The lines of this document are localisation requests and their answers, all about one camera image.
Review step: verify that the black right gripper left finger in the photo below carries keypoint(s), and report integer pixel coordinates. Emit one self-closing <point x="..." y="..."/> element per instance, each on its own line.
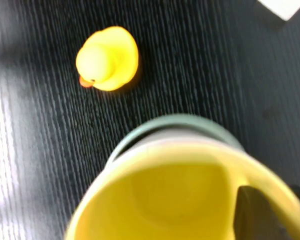
<point x="260" y="215"/>

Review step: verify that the yellow plastic cup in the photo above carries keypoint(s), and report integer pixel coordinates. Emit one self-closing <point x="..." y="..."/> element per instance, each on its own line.
<point x="165" y="200"/>

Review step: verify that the green plastic cup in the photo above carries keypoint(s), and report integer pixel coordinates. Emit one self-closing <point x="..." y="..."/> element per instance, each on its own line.
<point x="177" y="121"/>

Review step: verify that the white foam cube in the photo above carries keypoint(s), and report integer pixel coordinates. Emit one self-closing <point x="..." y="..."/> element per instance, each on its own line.
<point x="282" y="7"/>

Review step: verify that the yellow rubber duck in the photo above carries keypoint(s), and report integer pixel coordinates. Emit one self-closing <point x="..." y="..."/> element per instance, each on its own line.
<point x="110" y="60"/>

